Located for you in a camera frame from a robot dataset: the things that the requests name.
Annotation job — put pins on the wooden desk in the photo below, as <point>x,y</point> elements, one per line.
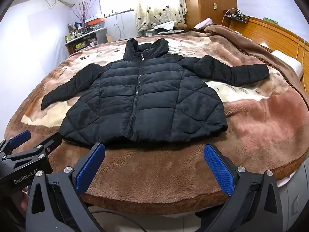
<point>84,41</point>

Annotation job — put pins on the group of bottles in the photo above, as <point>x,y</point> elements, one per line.
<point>73,32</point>

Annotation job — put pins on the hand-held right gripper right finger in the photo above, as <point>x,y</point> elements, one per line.
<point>218,169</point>

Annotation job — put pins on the floral cloth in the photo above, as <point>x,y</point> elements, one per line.
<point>238,33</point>

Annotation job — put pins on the pink flower branches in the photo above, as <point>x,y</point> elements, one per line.
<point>83,12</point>

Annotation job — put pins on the orange storage box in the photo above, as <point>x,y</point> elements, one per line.
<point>95,21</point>

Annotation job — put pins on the brown stuffed toy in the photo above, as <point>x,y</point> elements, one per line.
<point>181,25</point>

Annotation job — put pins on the power strip with plugs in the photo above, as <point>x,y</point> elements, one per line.
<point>237,15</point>

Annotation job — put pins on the heart print curtain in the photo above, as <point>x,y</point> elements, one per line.
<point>157,2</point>

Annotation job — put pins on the black puffer jacket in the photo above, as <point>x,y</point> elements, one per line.
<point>144,96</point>

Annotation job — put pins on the person's left hand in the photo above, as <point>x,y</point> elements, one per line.
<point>24,199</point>

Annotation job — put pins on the wooden headboard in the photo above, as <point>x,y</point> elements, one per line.
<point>277,33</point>

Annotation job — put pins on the green packet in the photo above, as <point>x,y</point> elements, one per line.
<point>271,21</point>

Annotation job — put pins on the wooden wardrobe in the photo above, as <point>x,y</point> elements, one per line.
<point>207,2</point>

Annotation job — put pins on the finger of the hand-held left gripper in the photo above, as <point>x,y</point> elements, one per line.
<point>20,136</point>
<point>45,145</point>

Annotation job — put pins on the window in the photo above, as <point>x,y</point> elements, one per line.
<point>115,2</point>

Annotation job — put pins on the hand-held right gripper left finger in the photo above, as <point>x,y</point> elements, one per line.
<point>90,166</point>

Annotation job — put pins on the white pillow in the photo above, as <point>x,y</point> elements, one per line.
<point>289,62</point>

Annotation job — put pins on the pink pillow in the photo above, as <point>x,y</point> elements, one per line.
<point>204,23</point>

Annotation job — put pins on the grey box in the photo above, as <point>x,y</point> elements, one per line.
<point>147,33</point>

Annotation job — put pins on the brown paper bag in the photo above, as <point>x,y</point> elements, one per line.
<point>109,38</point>

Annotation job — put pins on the pile of clothes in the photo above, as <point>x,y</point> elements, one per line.
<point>166,26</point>

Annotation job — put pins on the brown printed blanket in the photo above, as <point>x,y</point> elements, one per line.
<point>253,130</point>

